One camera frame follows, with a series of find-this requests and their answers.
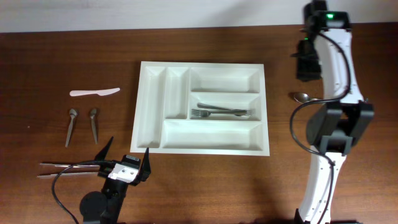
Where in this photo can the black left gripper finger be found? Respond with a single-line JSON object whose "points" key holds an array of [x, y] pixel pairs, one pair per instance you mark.
{"points": [[145, 170], [101, 156]]}

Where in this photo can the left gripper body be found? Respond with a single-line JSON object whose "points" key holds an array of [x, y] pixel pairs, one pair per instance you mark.
{"points": [[106, 170]]}

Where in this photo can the small silver teaspoon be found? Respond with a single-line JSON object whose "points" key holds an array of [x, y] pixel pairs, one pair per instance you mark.
{"points": [[73, 114], [93, 114]]}

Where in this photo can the white cutlery tray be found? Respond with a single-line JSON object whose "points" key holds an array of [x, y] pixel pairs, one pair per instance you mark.
{"points": [[167, 92]]}

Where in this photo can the white plastic knife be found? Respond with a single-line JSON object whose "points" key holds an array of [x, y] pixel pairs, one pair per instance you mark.
{"points": [[104, 92]]}

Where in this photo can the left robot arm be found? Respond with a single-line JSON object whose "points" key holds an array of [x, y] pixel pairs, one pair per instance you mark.
{"points": [[104, 206]]}

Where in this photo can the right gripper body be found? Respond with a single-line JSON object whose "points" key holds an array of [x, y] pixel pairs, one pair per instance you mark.
{"points": [[308, 62]]}

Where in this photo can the silver fork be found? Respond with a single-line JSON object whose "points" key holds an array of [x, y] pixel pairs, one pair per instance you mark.
{"points": [[221, 109], [207, 113]]}

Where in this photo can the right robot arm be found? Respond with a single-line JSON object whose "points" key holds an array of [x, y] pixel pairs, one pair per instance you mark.
{"points": [[325, 54]]}

